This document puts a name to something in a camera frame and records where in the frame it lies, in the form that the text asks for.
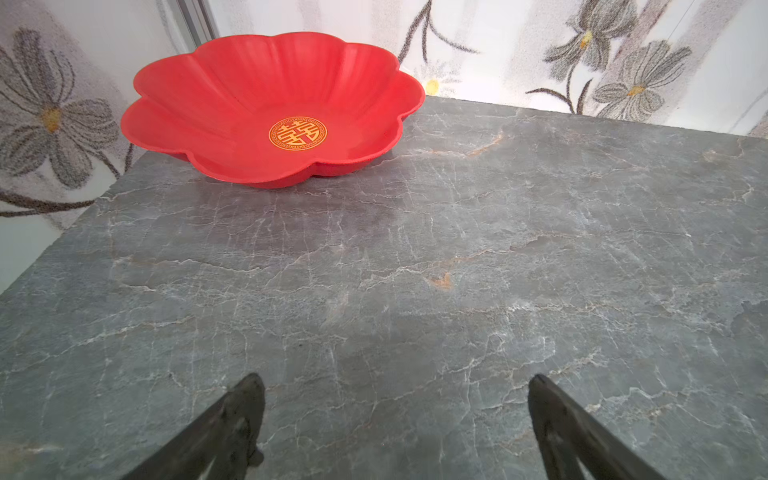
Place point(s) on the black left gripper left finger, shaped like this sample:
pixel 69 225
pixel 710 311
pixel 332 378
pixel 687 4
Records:
pixel 221 443

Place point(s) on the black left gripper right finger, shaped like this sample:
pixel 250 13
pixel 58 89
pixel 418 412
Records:
pixel 570 439

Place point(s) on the red flower-shaped fruit bowl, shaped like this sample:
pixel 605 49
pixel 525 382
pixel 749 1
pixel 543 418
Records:
pixel 273 111

